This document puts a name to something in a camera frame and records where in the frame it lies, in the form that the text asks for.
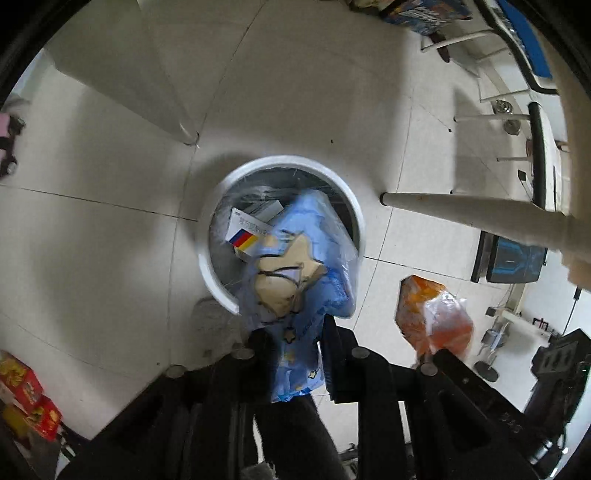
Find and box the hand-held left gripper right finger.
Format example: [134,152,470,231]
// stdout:
[321,316,536,480]

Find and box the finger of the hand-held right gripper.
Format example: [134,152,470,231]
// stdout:
[433,348,529,437]

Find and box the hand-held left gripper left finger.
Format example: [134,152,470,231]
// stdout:
[60,329,280,480]

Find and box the orange plastic bag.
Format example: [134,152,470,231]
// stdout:
[394,275,475,358]

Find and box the white round trash can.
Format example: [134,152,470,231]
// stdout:
[196,155,365,317]

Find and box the blue printed plastic wrapper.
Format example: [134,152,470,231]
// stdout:
[238,190,358,404]

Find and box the white yellow blue medicine box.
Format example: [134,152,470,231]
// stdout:
[225,207,278,261]

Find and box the metal stand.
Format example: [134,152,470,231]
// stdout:
[475,305,555,384]

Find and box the person's dark trouser leg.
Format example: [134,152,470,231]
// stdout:
[252,399,352,480]

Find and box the grey slipper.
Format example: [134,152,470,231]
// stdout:
[240,462,278,480]

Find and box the black monitor screen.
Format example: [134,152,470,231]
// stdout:
[470,231,549,284]

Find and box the red box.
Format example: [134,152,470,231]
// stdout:
[18,397,63,439]
[0,353,44,414]

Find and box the white dining table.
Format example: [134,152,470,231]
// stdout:
[381,46,591,282]

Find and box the white black-edged chair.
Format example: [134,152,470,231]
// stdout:
[450,102,573,213]

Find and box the blue seat cushion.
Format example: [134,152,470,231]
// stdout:
[501,0,555,79]

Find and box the white chair with cushion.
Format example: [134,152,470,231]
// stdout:
[420,0,561,125]

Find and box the blue printed box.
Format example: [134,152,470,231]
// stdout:
[379,0,474,33]

